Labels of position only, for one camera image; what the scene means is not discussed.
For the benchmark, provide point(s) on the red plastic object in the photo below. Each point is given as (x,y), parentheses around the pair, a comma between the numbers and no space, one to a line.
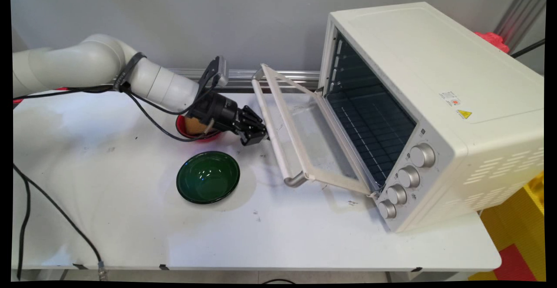
(494,40)

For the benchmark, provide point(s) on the yellow foam mat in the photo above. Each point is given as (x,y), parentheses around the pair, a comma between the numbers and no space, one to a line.
(513,218)

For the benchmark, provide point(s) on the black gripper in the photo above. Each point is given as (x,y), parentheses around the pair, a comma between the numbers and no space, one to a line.
(217,112)

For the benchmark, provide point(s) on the cream glass oven door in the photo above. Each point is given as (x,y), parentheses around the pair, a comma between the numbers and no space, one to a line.
(313,135)

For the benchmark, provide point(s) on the red bowl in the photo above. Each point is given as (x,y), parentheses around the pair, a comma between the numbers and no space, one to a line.
(180,127)

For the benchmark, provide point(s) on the red foam mat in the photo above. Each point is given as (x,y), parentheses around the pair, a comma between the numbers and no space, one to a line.
(515,264)

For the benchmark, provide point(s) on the small red object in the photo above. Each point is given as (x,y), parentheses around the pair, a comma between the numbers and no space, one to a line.
(17,101)

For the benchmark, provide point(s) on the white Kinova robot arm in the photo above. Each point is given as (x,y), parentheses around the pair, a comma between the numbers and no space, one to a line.
(87,61)

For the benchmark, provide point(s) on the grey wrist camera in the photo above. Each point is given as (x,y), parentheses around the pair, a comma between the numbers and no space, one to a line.
(221,72)

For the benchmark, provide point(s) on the aluminium frame post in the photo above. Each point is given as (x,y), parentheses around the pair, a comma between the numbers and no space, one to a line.
(522,14)

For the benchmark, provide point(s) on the aluminium rail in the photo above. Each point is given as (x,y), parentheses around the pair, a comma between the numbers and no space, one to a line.
(241,77)

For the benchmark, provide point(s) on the cream toaster oven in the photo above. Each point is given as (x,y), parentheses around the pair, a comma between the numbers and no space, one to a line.
(435,61)

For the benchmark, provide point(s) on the metal oven rack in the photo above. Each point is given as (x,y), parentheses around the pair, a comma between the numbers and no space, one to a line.
(374,135)

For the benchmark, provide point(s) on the tan bread piece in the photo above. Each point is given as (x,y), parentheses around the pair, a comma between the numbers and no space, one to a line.
(195,126)

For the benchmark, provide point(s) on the green glass bowl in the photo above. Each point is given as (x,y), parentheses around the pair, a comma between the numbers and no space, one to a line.
(208,177)

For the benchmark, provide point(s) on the silver oven knob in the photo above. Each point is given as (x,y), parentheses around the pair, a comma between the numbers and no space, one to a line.
(409,176)
(422,155)
(387,209)
(397,194)

